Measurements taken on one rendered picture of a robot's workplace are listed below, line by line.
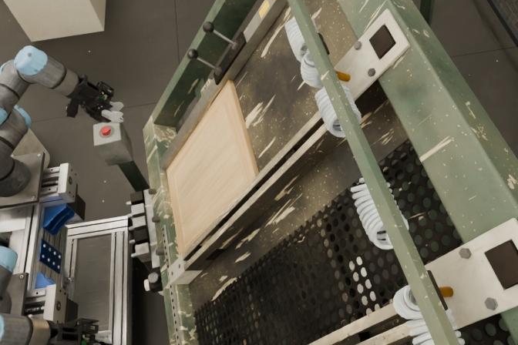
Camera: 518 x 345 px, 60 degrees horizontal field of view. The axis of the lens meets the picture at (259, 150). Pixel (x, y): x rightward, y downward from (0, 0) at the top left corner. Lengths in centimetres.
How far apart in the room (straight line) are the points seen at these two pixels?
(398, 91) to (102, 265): 205
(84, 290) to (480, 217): 217
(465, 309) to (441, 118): 29
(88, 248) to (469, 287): 221
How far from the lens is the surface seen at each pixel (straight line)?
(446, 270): 75
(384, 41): 88
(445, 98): 78
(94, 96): 140
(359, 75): 91
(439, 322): 58
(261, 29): 141
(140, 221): 198
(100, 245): 264
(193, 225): 164
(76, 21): 398
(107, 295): 253
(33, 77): 135
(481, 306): 73
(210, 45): 174
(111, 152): 209
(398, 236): 61
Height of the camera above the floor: 249
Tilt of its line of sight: 58 degrees down
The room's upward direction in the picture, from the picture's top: 7 degrees counter-clockwise
